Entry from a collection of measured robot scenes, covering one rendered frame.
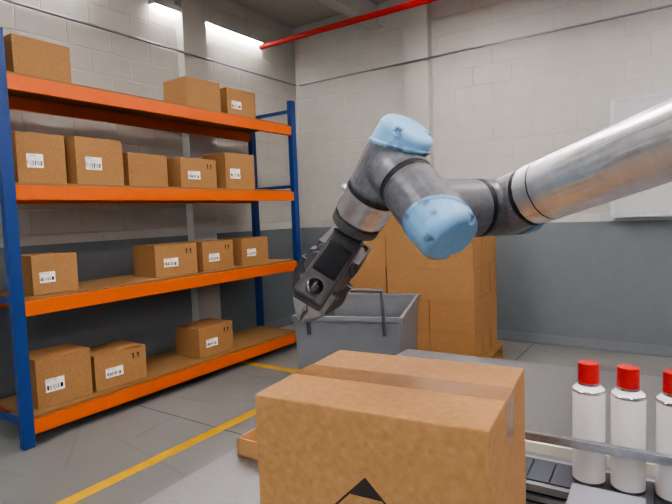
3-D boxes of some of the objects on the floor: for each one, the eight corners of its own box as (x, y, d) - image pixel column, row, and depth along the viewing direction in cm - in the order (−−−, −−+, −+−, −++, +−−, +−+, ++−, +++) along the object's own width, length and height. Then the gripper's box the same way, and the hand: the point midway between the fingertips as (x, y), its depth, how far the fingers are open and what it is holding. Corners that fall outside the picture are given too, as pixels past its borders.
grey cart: (334, 403, 375) (329, 270, 368) (423, 409, 358) (420, 270, 351) (292, 460, 290) (284, 289, 283) (406, 471, 273) (401, 289, 266)
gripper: (395, 221, 79) (338, 315, 90) (345, 190, 80) (295, 286, 91) (377, 245, 71) (318, 343, 83) (322, 209, 73) (271, 312, 84)
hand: (301, 317), depth 84 cm, fingers closed
